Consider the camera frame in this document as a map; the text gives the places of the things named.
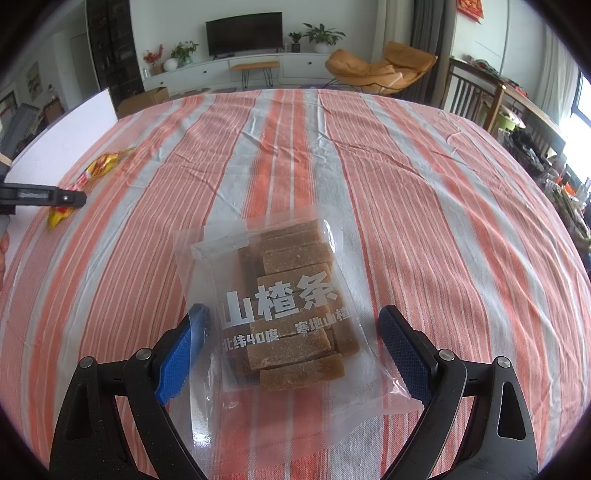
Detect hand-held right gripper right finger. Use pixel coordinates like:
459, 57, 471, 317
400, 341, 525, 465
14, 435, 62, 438
379, 305, 540, 480

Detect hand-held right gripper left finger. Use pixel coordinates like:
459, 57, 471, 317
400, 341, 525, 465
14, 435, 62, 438
49, 303, 212, 480

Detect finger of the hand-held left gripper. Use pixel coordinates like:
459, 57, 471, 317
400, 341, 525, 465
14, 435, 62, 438
0, 184, 88, 216

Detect white cardboard box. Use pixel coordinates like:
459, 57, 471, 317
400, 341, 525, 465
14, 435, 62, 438
7, 88, 122, 186

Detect yellow red snack packet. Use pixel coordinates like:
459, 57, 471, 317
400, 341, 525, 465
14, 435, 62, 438
47, 148, 137, 230

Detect clear packet of brown strips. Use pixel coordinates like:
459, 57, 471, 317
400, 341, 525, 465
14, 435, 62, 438
174, 217, 409, 460

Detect orange striped tablecloth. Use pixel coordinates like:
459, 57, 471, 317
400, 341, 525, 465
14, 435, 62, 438
0, 88, 591, 480

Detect black display cabinet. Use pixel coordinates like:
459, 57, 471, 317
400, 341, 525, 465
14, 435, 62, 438
87, 0, 145, 109

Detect brown cardboard box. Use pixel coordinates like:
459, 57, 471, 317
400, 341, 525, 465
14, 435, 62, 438
117, 87, 170, 118

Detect red flowers in vase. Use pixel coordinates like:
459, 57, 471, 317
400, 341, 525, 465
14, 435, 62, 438
143, 45, 164, 75

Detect green plant in glass vase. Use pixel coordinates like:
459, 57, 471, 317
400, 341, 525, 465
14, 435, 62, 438
171, 41, 199, 65

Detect white television cabinet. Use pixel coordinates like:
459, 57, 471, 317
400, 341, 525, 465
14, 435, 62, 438
143, 52, 342, 94

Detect black flat television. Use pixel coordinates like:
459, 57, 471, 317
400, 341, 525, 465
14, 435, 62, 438
206, 19, 283, 57

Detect wooden bench with metal legs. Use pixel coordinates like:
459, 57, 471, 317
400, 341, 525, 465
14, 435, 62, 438
232, 61, 280, 91

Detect green bin with metal lid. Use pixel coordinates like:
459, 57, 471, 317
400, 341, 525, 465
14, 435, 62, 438
496, 104, 527, 134

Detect window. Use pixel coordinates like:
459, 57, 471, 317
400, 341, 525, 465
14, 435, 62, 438
561, 69, 591, 185

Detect orange lounge chair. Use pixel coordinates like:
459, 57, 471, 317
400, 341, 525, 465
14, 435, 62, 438
324, 41, 438, 96

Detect grey curtain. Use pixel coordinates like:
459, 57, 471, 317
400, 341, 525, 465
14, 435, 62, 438
413, 0, 455, 109

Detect white sheer curtain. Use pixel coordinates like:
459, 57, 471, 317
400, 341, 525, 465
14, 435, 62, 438
538, 25, 580, 125

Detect large potted green plant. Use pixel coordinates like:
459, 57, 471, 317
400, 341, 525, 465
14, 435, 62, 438
302, 23, 346, 54

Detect framed wall picture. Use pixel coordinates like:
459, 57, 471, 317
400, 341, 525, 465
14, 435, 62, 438
26, 62, 41, 100

